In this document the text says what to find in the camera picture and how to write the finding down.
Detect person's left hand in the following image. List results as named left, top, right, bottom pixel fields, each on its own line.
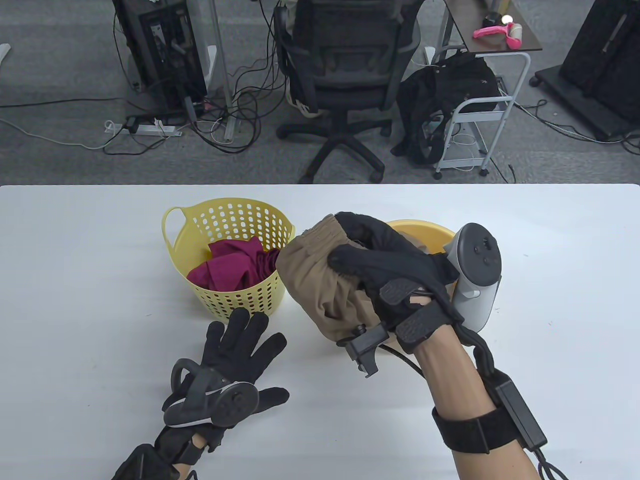
left=154, top=307, right=291, bottom=463

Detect person's right hand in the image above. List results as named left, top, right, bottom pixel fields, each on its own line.
left=327, top=211, right=466, bottom=355

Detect maroon shorts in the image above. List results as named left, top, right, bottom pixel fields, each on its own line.
left=186, top=236, right=283, bottom=291

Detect tan shorts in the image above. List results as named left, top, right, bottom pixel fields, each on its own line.
left=275, top=214, right=401, bottom=343

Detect black forearm brace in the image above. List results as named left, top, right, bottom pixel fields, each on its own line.
left=111, top=444, right=176, bottom=480

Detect person's right forearm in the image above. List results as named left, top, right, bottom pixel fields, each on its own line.
left=412, top=325, right=543, bottom=480

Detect yellow plastic basin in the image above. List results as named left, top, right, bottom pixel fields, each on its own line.
left=384, top=219, right=461, bottom=301

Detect grey handheld controller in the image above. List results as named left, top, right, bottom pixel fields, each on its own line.
left=162, top=357, right=261, bottom=428
left=444, top=222, right=502, bottom=333

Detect yellow perforated plastic basket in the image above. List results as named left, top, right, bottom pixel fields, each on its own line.
left=161, top=198, right=296, bottom=322

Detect black braided controller tether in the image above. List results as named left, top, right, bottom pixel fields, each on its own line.
left=456, top=322, right=503, bottom=383

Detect black wrist band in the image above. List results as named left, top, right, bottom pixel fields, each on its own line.
left=177, top=442, right=206, bottom=466

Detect black battery box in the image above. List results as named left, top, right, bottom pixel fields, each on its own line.
left=492, top=377, right=549, bottom=449

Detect beige bag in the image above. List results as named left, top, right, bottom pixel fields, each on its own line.
left=286, top=96, right=322, bottom=120

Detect black backpack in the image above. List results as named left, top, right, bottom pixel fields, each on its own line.
left=391, top=50, right=502, bottom=166

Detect black office chair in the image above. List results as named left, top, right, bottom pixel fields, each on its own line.
left=274, top=0, right=423, bottom=185

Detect white power strip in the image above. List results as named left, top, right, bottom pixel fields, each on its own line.
left=104, top=119, right=184, bottom=137

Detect pink handheld tool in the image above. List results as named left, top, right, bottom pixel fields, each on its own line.
left=473, top=23, right=523, bottom=50

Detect white cart with brown top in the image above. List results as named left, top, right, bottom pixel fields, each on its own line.
left=431, top=0, right=544, bottom=180

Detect grey metal desk leg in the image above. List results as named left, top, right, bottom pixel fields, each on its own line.
left=207, top=0, right=237, bottom=142

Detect small black device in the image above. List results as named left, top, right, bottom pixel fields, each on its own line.
left=481, top=11, right=516, bottom=29

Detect black wheeled cabinet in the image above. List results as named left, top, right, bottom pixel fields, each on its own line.
left=530, top=0, right=640, bottom=143

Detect black computer tower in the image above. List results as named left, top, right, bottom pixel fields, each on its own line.
left=111, top=0, right=209, bottom=118

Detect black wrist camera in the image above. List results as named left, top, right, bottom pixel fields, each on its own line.
left=336, top=322, right=388, bottom=378

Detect black camera cable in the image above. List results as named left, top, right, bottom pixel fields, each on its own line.
left=380, top=345, right=426, bottom=378

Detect black forearm strap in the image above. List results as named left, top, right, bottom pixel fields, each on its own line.
left=431, top=405, right=521, bottom=455

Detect black floor cables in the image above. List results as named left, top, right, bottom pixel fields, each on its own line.
left=515, top=97, right=640, bottom=157

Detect black cable tangle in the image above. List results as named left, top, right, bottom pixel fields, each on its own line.
left=102, top=0, right=291, bottom=157

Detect black battery box cable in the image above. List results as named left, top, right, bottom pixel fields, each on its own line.
left=532, top=447, right=571, bottom=480

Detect white floor cable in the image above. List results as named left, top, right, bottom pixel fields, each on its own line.
left=0, top=117, right=108, bottom=151

